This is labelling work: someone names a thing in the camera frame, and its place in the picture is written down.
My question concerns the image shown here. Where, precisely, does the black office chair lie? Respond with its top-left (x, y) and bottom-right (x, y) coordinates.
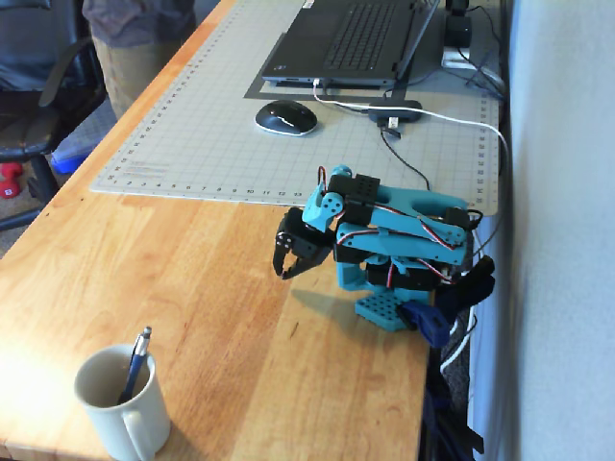
top-left (0, 0), bottom-right (110, 232)

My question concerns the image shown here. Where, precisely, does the white ceramic mug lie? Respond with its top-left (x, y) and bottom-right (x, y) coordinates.
top-left (73, 343), bottom-right (172, 461)

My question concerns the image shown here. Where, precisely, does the grey gridded cutting mat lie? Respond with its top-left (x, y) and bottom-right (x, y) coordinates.
top-left (89, 0), bottom-right (504, 217)

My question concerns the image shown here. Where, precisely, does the dark blue table clamp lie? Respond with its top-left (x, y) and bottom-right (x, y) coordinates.
top-left (398, 256), bottom-right (496, 350)

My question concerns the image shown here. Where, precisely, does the black power adapter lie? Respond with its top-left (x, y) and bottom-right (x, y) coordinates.
top-left (441, 0), bottom-right (475, 49)

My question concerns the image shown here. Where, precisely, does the black usb cable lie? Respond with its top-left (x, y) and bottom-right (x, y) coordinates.
top-left (381, 127), bottom-right (431, 191)

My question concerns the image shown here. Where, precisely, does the black computer mouse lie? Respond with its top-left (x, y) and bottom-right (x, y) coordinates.
top-left (253, 99), bottom-right (320, 137)

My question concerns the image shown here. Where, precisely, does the red dumbbell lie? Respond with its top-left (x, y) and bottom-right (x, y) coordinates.
top-left (0, 161), bottom-right (25, 201)

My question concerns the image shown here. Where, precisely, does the black usb hub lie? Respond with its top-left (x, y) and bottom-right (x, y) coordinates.
top-left (367, 99), bottom-right (424, 140)

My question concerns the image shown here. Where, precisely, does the person in khaki trousers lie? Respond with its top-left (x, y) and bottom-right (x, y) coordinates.
top-left (81, 0), bottom-right (198, 121)

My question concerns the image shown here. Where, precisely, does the white usb cable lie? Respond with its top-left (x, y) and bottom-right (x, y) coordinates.
top-left (311, 78), bottom-right (511, 380)

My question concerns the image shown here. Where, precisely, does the black laptop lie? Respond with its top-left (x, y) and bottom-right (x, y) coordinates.
top-left (260, 0), bottom-right (441, 91)

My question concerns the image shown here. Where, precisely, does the dark blue pen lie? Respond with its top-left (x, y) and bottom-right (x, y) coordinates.
top-left (116, 326), bottom-right (153, 405)

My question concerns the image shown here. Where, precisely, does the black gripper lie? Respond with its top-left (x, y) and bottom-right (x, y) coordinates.
top-left (272, 208), bottom-right (333, 280)

